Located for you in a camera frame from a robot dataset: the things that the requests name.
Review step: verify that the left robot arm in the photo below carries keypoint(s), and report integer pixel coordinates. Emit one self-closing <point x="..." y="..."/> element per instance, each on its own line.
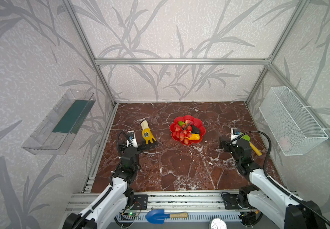
<point x="116" y="197"/>

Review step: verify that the white round object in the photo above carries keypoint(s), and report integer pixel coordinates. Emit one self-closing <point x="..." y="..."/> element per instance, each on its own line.
<point x="217" y="224"/>

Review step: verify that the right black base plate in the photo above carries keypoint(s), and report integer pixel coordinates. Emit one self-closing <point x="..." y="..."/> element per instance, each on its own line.
<point x="230" y="201"/>

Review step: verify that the black fake avocado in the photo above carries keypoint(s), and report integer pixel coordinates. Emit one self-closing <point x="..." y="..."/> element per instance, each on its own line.
<point x="195" y="130"/>

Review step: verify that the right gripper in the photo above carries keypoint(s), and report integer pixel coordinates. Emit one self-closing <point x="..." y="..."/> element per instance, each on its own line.
<point x="229" y="144"/>

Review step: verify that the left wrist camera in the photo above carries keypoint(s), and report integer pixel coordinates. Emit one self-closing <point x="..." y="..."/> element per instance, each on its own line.
<point x="132" y="142"/>

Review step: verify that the green yellow fake mango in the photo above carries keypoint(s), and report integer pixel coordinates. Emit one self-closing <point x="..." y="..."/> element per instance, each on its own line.
<point x="181" y="123"/>

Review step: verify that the white wire mesh basket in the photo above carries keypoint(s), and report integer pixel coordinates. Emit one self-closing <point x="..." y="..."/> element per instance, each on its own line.
<point x="295" y="129"/>

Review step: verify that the red flower-shaped fruit bowl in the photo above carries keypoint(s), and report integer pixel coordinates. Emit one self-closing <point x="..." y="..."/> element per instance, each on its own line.
<point x="197" y="122"/>

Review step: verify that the blue toy shovel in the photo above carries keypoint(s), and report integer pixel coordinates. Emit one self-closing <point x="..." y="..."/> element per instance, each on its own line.
<point x="159" y="216"/>

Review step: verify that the yellow orange fake fruit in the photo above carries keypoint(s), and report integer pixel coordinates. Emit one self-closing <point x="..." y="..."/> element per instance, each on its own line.
<point x="193" y="137"/>

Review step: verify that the clear plastic wall tray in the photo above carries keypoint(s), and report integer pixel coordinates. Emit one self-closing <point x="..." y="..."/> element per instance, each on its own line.
<point x="57" y="131"/>

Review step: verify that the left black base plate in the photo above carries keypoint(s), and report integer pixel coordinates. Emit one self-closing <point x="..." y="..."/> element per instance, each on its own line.
<point x="139" y="202"/>

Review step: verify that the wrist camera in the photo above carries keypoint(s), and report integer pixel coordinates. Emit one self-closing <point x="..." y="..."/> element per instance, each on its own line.
<point x="132" y="142"/>
<point x="235" y="133"/>

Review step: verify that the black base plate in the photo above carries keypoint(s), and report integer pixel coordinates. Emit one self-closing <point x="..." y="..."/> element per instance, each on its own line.
<point x="139" y="202"/>
<point x="230" y="201"/>

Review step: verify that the green toy trowel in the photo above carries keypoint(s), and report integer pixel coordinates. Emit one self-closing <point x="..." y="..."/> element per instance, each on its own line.
<point x="247" y="138"/>

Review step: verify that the red fake grape bunch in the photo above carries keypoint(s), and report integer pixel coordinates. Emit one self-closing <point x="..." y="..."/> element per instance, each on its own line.
<point x="179" y="133"/>

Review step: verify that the green circuit board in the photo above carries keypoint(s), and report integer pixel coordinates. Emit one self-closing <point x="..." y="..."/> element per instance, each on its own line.
<point x="129" y="215"/>

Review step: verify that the yellow white work glove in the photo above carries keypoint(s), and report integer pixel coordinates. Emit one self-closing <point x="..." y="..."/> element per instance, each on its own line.
<point x="146" y="133"/>

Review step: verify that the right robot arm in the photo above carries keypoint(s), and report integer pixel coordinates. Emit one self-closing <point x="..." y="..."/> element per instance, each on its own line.
<point x="283" y="208"/>

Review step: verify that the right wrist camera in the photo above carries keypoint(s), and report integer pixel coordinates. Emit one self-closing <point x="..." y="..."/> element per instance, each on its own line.
<point x="235" y="133"/>

